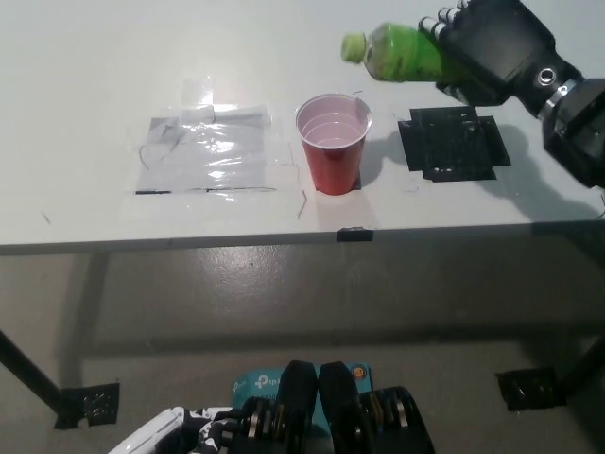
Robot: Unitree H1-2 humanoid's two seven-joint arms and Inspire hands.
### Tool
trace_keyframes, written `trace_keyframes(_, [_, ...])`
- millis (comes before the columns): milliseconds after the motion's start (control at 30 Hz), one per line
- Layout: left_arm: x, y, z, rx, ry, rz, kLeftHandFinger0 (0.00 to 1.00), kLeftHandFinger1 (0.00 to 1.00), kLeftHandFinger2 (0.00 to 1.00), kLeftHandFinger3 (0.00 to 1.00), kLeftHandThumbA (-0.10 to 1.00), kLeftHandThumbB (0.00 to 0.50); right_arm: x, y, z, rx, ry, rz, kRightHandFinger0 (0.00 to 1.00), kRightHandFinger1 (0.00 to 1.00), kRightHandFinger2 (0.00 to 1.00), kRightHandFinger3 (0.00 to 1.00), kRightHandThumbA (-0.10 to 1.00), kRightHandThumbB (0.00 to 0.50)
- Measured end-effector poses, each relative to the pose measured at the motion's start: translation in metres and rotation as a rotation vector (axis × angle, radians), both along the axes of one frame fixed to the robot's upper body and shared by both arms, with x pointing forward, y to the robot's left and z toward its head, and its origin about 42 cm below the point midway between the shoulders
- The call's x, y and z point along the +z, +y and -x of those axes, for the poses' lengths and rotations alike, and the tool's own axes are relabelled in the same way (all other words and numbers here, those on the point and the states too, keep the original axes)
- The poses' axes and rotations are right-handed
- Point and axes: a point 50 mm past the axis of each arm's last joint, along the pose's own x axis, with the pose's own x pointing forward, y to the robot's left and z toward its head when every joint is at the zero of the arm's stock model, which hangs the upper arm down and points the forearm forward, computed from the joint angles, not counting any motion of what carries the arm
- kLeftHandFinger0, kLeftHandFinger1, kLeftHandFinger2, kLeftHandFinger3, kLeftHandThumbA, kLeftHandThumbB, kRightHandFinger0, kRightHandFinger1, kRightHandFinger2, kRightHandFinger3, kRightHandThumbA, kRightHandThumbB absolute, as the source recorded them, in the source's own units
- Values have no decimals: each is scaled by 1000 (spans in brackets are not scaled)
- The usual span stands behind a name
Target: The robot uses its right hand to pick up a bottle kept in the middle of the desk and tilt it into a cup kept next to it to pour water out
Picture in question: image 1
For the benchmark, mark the clear taped plastic sheet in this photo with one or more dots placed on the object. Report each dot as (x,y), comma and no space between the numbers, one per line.
(203,151)

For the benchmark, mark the black tape square patch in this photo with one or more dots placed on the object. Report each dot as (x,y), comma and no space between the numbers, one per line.
(451,144)

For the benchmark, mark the green tea plastic bottle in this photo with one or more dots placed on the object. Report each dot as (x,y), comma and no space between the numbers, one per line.
(402,54)

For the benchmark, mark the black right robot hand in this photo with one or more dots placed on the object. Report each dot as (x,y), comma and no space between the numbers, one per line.
(496,52)

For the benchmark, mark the black robot torso blocks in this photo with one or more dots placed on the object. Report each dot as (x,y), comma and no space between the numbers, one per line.
(335,416)

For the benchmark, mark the white and black left hand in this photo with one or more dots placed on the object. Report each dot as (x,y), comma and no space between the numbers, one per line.
(165,435)

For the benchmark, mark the black metal table leg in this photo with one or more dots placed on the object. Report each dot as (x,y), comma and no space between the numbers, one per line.
(26,364)

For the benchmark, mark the teal tp-link box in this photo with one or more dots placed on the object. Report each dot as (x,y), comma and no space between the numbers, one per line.
(257,383)

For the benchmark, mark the red plastic cup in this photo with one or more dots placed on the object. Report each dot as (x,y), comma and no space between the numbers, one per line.
(333,161)

